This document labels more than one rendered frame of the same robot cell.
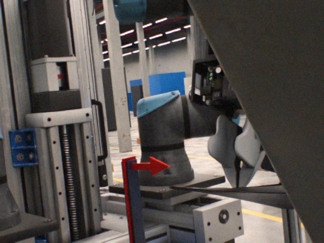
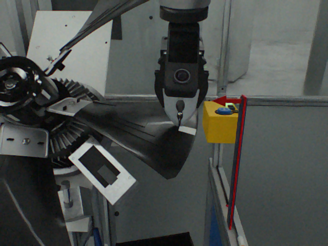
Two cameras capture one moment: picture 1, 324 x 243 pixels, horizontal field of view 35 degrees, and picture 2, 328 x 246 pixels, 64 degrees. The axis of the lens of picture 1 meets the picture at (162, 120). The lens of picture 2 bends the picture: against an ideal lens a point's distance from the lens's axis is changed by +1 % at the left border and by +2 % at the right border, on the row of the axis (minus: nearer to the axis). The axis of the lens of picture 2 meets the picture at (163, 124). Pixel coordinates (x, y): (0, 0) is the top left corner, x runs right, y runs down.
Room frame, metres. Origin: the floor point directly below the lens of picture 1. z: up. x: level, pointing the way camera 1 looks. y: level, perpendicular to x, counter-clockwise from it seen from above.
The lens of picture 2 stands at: (0.99, -0.37, 1.33)
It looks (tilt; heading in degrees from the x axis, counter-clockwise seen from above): 21 degrees down; 147
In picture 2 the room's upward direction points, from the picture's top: straight up
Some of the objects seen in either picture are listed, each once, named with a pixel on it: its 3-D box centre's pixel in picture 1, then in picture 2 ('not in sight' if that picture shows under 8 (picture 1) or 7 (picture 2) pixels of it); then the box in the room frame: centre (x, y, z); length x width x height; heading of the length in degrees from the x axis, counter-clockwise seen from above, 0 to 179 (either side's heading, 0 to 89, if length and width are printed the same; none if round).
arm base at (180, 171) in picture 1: (164, 161); not in sight; (1.35, 0.01, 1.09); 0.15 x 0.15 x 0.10
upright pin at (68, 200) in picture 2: not in sight; (67, 194); (0.45, -0.28, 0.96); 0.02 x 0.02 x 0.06
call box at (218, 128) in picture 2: not in sight; (220, 122); (0.42, 0.23, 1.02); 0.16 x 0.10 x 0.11; 144
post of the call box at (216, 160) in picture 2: not in sight; (217, 149); (0.42, 0.23, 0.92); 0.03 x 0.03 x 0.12; 54
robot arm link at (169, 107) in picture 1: (162, 117); not in sight; (1.35, 0.00, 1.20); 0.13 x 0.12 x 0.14; 90
